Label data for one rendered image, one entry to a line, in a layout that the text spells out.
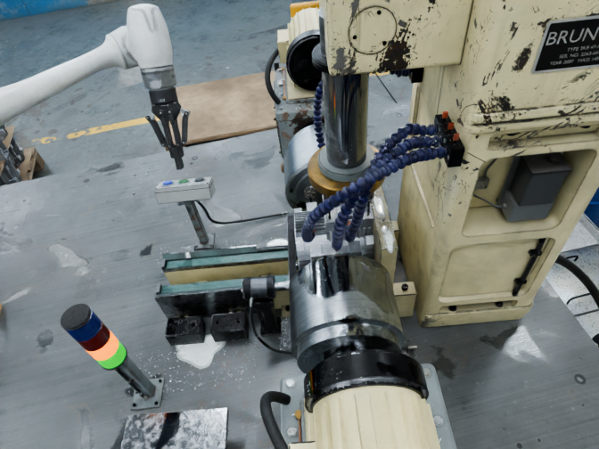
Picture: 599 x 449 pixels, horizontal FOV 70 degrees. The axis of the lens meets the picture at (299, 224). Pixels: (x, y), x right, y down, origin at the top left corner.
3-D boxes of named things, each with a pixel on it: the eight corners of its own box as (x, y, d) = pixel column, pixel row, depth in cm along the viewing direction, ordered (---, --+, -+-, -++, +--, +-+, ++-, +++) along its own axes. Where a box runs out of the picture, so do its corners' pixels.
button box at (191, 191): (216, 191, 138) (212, 175, 136) (211, 199, 132) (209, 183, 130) (163, 195, 139) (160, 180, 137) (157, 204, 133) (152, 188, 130)
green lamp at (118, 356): (128, 343, 101) (121, 334, 98) (123, 368, 97) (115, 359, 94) (104, 346, 102) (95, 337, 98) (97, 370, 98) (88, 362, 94)
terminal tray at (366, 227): (366, 208, 118) (367, 189, 112) (373, 238, 111) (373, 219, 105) (323, 212, 118) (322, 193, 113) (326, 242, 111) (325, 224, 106)
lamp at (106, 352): (121, 334, 98) (113, 324, 95) (115, 359, 94) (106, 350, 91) (95, 337, 98) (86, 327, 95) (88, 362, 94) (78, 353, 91)
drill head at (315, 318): (381, 281, 120) (387, 220, 102) (414, 436, 93) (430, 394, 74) (292, 289, 121) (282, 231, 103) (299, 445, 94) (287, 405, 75)
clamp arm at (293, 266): (300, 293, 110) (296, 221, 127) (299, 287, 108) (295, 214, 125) (286, 295, 110) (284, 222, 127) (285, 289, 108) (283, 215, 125)
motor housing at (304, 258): (363, 232, 132) (365, 188, 118) (373, 284, 119) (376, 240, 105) (299, 239, 133) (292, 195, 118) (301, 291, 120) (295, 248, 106)
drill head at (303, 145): (354, 153, 159) (355, 93, 140) (370, 226, 134) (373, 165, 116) (287, 159, 160) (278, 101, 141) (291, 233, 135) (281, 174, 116)
